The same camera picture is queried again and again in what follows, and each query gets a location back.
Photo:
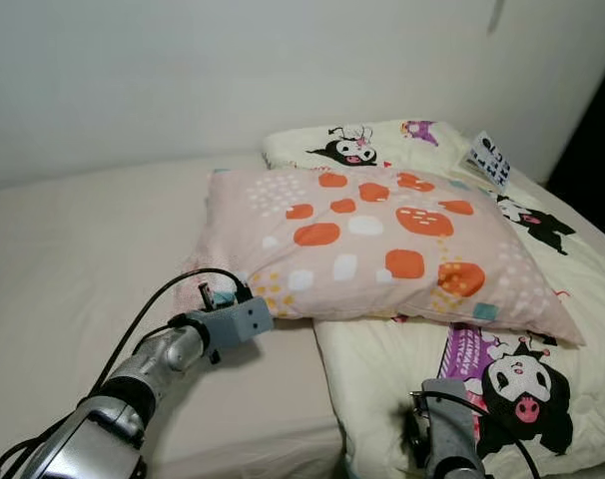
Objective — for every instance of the white blue print packet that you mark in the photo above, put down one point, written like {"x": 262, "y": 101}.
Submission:
{"x": 489, "y": 160}

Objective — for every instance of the pink patterned pillow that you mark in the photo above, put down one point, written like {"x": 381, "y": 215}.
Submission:
{"x": 382, "y": 239}

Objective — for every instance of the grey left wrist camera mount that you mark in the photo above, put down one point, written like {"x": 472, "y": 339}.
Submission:
{"x": 245, "y": 321}

